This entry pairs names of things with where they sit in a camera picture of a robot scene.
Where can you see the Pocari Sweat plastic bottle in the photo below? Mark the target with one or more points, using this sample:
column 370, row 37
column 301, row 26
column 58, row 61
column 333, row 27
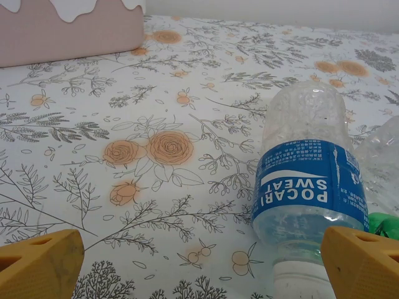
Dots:
column 296, row 187

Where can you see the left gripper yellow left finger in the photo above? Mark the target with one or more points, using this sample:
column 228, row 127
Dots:
column 37, row 268

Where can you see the floral table cloth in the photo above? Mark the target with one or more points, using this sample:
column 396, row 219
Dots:
column 187, row 93

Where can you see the clear plastic bottle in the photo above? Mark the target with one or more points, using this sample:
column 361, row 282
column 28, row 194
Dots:
column 383, row 162

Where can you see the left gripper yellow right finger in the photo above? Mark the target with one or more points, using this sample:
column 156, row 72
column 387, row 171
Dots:
column 364, row 268

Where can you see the green plastic bottle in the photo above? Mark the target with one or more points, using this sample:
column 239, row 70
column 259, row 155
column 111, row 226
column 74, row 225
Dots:
column 378, row 219

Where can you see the pink tissue box white lid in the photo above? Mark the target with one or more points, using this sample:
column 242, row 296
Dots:
column 62, row 37

